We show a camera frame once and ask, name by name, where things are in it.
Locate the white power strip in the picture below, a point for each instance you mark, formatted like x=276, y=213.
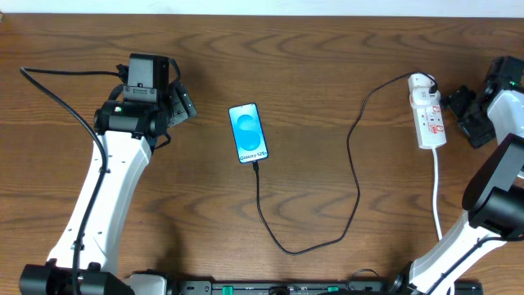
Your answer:
x=428, y=120

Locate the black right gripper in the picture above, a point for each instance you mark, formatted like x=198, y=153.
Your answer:
x=473, y=119

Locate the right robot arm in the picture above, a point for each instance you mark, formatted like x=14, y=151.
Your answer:
x=492, y=203

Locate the blue Galaxy smartphone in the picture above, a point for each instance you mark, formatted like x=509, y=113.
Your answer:
x=248, y=133

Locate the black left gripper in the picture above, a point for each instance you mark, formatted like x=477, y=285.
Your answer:
x=182, y=106

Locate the white USB charger plug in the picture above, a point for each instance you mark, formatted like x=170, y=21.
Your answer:
x=421, y=80

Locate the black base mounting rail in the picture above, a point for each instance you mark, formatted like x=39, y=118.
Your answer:
x=195, y=287

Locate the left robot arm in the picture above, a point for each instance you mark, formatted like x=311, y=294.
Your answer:
x=125, y=134

